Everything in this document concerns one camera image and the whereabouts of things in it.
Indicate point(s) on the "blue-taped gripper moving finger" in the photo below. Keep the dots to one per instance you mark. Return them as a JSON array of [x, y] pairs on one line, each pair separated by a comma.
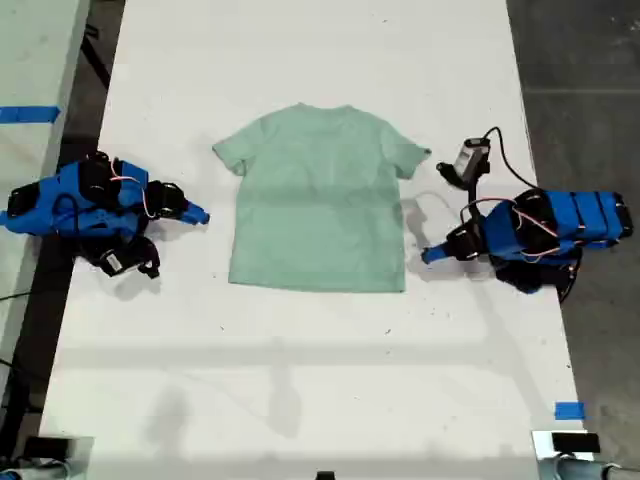
[[440, 258], [187, 219]]

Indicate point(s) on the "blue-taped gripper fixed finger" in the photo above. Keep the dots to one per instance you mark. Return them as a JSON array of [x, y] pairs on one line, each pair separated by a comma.
[[197, 210], [437, 249]]

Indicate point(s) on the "pale green T-shirt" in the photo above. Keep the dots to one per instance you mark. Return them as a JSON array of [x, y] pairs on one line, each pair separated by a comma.
[[320, 200]]

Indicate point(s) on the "blue and black robot arm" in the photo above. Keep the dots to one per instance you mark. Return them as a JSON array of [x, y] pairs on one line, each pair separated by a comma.
[[75, 200], [560, 220]]

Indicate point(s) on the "long blue tape strip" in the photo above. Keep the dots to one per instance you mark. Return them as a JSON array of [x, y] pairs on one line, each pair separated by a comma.
[[30, 114]]

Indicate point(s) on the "black stand leg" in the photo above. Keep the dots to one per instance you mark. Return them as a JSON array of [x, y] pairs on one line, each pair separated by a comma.
[[97, 55]]

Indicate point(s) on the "square blue tape piece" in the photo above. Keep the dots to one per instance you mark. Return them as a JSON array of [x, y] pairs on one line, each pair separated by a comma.
[[569, 411]]

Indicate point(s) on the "white side table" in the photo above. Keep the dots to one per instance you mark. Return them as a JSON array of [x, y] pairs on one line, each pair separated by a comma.
[[30, 50]]

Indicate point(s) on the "white plate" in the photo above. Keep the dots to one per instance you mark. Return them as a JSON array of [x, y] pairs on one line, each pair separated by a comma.
[[541, 445]]

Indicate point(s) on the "small black box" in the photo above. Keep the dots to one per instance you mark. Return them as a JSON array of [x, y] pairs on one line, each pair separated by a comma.
[[47, 447], [575, 443]]

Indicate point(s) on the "grey metal plate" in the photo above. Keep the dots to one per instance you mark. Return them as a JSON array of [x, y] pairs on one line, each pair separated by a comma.
[[82, 457]]

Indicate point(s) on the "black camera box with white label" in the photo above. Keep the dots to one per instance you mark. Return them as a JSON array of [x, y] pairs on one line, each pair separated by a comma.
[[114, 261]]

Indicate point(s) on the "black and silver camera box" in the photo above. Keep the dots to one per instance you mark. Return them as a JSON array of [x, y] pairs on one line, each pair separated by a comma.
[[467, 157]]

